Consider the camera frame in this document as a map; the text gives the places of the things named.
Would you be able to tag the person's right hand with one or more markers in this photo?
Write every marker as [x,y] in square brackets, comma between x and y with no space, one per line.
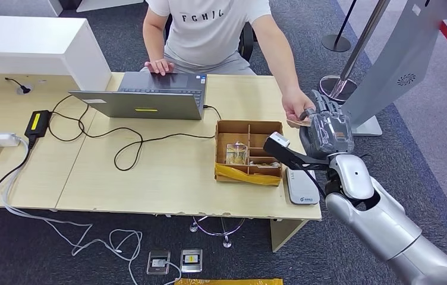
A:
[160,67]

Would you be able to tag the person's left hand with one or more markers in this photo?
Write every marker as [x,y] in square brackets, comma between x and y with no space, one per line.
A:
[294,103]

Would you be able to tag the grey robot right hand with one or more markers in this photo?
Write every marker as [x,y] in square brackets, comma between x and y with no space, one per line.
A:
[328,131]

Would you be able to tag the person's left forearm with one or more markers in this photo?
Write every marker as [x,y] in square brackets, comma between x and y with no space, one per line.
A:
[284,69]

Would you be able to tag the person's right forearm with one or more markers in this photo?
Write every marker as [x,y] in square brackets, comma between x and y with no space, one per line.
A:
[154,45]

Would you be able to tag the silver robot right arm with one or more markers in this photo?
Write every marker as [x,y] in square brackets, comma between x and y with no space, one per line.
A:
[373,224]

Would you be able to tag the person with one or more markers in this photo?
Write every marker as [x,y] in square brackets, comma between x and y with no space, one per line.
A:
[207,39]

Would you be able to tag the grey white card reader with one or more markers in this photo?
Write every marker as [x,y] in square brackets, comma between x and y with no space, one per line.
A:
[300,190]

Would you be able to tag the grey laptop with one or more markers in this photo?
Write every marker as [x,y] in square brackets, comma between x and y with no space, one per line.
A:
[148,103]

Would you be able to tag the wooden divided organizer box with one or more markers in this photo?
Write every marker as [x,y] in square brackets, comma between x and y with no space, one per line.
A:
[235,128]

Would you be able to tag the black office chair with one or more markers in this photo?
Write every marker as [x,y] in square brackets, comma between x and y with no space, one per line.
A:
[247,41]

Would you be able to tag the yellow tape strip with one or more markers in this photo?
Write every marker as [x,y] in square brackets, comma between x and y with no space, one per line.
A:
[247,178]

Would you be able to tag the grey kiosk stand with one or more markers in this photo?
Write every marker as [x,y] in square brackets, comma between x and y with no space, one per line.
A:
[396,63]

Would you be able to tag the desk leg panel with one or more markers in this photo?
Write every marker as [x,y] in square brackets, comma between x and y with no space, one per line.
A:
[284,234]

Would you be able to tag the white counter block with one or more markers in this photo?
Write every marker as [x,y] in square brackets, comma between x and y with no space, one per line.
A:
[30,41]

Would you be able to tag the black laptop power adapter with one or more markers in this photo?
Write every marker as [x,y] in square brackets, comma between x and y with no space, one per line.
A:
[37,123]

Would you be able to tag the chrome stool base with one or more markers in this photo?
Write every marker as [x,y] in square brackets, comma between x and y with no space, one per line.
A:
[226,242]

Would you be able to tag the white background furniture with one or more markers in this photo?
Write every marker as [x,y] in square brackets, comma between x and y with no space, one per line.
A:
[14,6]

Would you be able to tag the yellow package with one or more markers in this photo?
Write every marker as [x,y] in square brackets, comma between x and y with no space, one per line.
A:
[227,282]

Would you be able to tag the floor socket with yellow label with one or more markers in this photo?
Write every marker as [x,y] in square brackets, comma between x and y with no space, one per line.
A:
[191,260]

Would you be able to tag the floor socket with white plug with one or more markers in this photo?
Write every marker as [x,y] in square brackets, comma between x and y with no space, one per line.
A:
[158,262]

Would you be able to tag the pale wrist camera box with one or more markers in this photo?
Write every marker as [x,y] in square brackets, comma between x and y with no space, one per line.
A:
[279,139]

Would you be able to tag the black camera bracket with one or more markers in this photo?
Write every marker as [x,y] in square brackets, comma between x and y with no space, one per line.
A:
[286,157]

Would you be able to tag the black stanchion post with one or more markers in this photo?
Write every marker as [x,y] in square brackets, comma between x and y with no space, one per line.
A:
[335,44]

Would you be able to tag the chrome stanchion post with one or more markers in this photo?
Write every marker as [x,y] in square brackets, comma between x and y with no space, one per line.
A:
[359,43]

